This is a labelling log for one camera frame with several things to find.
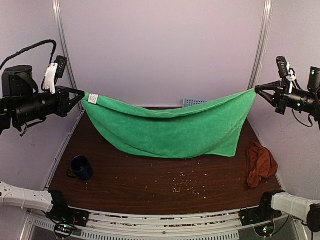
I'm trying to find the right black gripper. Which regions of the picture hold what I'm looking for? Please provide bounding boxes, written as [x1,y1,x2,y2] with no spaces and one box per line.
[255,78,319,114]

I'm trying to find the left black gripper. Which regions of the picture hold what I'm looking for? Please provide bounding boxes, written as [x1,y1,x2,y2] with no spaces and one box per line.
[12,85,85,125]

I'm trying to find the green towel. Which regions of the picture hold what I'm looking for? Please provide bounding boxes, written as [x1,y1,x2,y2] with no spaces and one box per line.
[82,89,257,159]

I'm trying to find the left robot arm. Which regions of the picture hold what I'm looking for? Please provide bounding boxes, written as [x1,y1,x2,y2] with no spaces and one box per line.
[0,65,85,222]

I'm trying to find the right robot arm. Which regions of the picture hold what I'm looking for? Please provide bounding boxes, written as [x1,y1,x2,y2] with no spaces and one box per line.
[255,65,320,233]

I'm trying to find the brown towel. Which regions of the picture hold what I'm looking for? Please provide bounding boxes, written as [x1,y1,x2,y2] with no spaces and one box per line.
[245,142,278,189]

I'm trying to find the dark blue mug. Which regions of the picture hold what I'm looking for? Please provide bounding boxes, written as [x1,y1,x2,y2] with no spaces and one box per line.
[66,155,94,181]

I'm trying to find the light blue plastic basket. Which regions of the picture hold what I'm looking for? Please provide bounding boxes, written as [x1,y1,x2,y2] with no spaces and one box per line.
[182,98,208,108]

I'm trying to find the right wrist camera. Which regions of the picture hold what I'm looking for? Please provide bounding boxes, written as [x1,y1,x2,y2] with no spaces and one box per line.
[276,56,297,94]

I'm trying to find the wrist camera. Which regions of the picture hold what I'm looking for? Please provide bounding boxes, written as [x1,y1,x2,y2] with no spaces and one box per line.
[41,55,68,95]
[276,56,297,94]

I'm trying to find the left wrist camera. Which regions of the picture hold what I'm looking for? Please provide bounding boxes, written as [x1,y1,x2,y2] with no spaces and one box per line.
[41,55,68,95]

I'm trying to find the right aluminium frame post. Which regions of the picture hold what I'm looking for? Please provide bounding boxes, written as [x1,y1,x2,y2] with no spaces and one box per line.
[247,0,274,90]

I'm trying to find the aluminium frame post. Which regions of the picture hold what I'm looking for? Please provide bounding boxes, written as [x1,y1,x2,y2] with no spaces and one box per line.
[247,0,274,90]
[51,0,86,113]

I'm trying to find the left aluminium frame post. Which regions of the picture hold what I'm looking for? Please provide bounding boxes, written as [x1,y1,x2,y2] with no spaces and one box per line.
[51,0,86,113]

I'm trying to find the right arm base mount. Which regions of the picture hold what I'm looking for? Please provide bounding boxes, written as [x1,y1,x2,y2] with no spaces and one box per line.
[238,206,282,227]

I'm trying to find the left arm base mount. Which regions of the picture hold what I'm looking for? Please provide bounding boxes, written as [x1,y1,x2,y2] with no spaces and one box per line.
[46,208,90,227]

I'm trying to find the aluminium front rail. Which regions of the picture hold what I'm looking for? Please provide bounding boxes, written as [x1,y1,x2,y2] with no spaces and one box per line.
[19,207,315,240]

